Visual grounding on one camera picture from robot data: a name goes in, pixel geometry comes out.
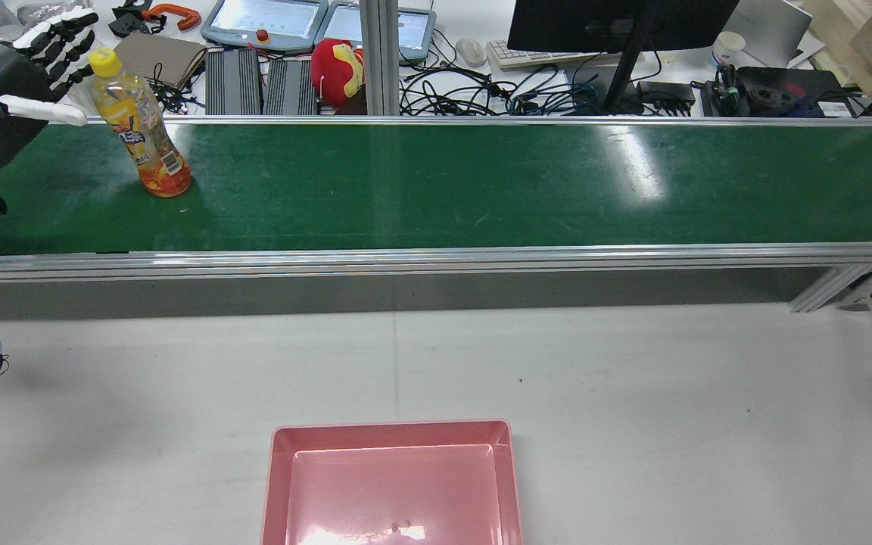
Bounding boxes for orange juice bottle yellow cap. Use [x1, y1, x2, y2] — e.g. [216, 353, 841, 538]
[89, 48, 192, 198]

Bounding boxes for grey teach pendant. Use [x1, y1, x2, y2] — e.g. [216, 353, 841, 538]
[201, 0, 329, 55]
[315, 0, 438, 66]

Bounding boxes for cardboard boxes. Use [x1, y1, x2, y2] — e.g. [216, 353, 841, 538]
[803, 0, 872, 96]

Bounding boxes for black device with label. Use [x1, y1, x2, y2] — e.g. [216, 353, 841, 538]
[701, 66, 858, 119]

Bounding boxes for black finned box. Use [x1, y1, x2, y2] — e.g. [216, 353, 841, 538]
[205, 49, 263, 116]
[264, 58, 320, 116]

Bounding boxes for orange black clamp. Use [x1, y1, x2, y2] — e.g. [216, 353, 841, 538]
[109, 0, 202, 38]

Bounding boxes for black docking hub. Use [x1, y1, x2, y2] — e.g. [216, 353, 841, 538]
[637, 79, 699, 116]

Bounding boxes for white computer mouse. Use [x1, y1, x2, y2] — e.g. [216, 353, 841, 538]
[456, 38, 488, 68]

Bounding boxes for white keyboard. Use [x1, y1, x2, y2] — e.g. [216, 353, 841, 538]
[487, 39, 628, 72]

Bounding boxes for blue cable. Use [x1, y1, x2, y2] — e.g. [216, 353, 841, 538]
[510, 64, 602, 116]

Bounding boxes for white paper cup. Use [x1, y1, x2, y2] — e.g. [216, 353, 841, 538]
[712, 32, 747, 70]

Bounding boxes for grey laptop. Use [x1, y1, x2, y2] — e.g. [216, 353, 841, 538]
[722, 0, 813, 70]

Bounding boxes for brown notebook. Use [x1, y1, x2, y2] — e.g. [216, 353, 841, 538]
[113, 33, 208, 91]

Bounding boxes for black monitor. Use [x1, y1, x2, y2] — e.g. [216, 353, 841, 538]
[507, 0, 740, 54]

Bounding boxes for pink plastic basket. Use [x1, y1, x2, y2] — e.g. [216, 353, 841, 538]
[260, 419, 525, 545]

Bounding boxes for aluminium profile post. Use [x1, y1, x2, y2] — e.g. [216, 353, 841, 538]
[360, 0, 401, 117]

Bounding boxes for green belt conveyor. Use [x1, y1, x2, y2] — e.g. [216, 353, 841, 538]
[0, 115, 872, 314]

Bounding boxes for black monitor stand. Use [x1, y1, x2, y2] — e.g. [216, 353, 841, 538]
[604, 0, 665, 114]

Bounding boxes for red yellow plush toy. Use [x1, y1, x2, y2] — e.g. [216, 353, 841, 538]
[310, 39, 366, 109]

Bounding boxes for black cable tangle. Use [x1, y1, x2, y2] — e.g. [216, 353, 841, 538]
[400, 26, 516, 117]

